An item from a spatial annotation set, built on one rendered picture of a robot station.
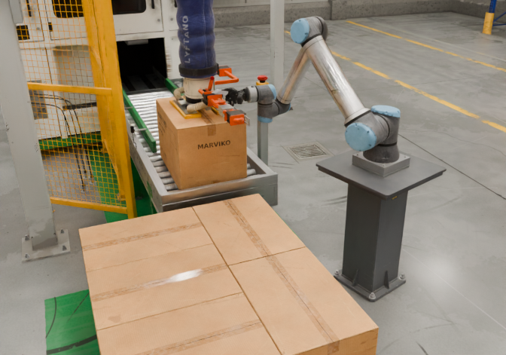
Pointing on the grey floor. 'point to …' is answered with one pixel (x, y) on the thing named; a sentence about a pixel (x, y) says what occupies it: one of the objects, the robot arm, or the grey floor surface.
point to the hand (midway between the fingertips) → (214, 99)
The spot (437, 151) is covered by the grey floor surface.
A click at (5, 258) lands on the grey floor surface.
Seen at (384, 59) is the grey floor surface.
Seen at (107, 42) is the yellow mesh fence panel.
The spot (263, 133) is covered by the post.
